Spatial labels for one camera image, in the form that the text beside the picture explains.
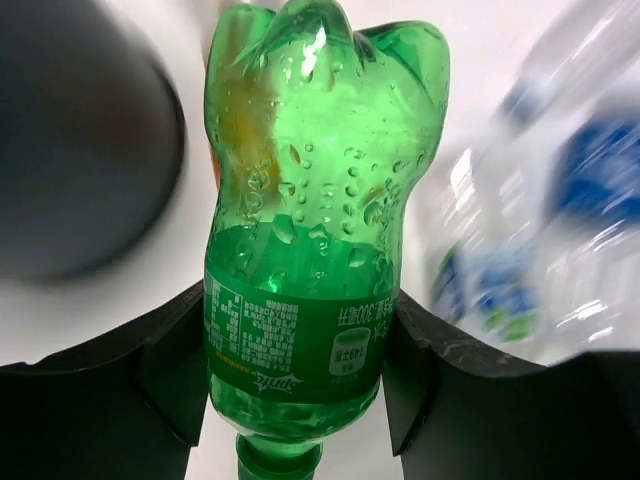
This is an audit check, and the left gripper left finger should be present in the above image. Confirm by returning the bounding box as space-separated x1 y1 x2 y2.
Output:
1 283 208 480

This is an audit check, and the orange juice plastic bottle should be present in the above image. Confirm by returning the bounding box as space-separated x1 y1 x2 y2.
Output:
209 145 221 190

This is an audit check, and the green Sprite plastic bottle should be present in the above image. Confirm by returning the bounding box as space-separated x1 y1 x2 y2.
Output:
204 1 450 479

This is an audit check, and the dark green cylindrical bin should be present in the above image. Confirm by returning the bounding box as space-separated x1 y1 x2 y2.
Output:
1 1 186 281

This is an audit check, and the clear bottle dark blue label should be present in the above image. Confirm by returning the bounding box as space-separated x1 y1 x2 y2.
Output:
500 1 639 365

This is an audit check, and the clear bottle green-blue label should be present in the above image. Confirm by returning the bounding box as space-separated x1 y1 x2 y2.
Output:
428 144 545 358

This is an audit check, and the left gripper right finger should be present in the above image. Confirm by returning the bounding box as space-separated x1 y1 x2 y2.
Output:
383 295 639 479

